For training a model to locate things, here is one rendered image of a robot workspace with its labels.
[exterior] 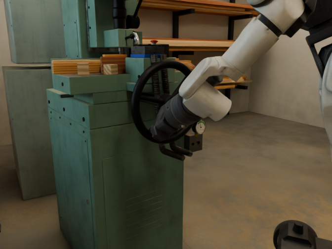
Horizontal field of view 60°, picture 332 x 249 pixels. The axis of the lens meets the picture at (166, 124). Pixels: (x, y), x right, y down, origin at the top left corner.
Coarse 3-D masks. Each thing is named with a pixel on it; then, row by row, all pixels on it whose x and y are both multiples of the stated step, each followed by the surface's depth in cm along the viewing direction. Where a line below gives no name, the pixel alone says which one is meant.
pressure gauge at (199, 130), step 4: (200, 120) 126; (196, 124) 124; (204, 124) 127; (192, 128) 126; (196, 128) 125; (200, 128) 126; (204, 128) 128; (196, 132) 126; (200, 132) 127; (196, 136) 129
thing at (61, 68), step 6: (186, 60) 143; (54, 66) 106; (60, 66) 107; (66, 66) 109; (72, 66) 110; (90, 66) 114; (96, 66) 116; (54, 72) 107; (60, 72) 108; (66, 72) 109; (72, 72) 110; (90, 72) 115; (96, 72) 116
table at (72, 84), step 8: (176, 72) 120; (56, 80) 107; (64, 80) 99; (72, 80) 96; (80, 80) 97; (88, 80) 99; (96, 80) 101; (104, 80) 102; (112, 80) 104; (120, 80) 106; (128, 80) 108; (176, 80) 121; (56, 88) 109; (64, 88) 101; (72, 88) 96; (80, 88) 98; (88, 88) 99; (96, 88) 101; (104, 88) 103; (112, 88) 105; (120, 88) 107; (128, 88) 106; (144, 88) 102; (152, 88) 103; (160, 88) 106
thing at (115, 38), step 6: (108, 30) 121; (114, 30) 116; (120, 30) 114; (126, 30) 116; (132, 30) 117; (108, 36) 121; (114, 36) 117; (120, 36) 115; (126, 36) 116; (108, 42) 122; (114, 42) 118; (120, 42) 115; (126, 42) 117; (132, 42) 118; (120, 48) 120
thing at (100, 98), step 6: (126, 90) 108; (78, 96) 113; (84, 96) 108; (90, 96) 103; (96, 96) 102; (102, 96) 103; (108, 96) 104; (114, 96) 106; (120, 96) 107; (126, 96) 109; (90, 102) 103; (96, 102) 102; (102, 102) 103; (108, 102) 105
